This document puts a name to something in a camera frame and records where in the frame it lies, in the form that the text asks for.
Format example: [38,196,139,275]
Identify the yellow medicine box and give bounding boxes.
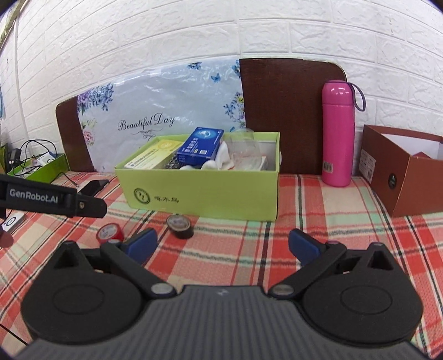
[124,140,183,170]

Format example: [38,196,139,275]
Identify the clear plastic cup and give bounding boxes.
[226,128,262,171]

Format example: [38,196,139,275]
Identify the white pink work glove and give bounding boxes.
[180,141,235,170]

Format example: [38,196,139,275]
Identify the blue medicine box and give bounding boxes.
[176,127,225,167]

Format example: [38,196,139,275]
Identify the steel wool scrubber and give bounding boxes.
[161,155,182,169]

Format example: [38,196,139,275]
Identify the person's left hand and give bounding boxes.
[0,231,14,248]

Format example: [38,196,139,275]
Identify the black smartphone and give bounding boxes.
[77,179,110,197]

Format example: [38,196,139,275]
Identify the white flat device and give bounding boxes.
[1,212,25,233]

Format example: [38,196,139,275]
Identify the red tape roll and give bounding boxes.
[95,223,125,244]

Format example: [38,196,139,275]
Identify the small green tray box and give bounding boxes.
[7,153,70,184]

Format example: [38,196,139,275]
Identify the black tape roll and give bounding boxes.
[166,215,194,239]

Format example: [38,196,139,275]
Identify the plaid bed blanket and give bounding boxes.
[1,175,442,357]

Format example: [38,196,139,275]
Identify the floral plastic bag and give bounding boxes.
[77,57,246,173]

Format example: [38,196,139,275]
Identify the green cardboard box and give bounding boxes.
[115,132,281,221]

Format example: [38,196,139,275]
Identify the brown cardboard box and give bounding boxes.
[358,125,442,217]

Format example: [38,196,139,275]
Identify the pink thermos bottle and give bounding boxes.
[321,79,366,187]

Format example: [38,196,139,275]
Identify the brown wooden headboard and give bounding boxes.
[56,58,345,174]

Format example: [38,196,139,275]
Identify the black cables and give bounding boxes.
[8,139,63,170]

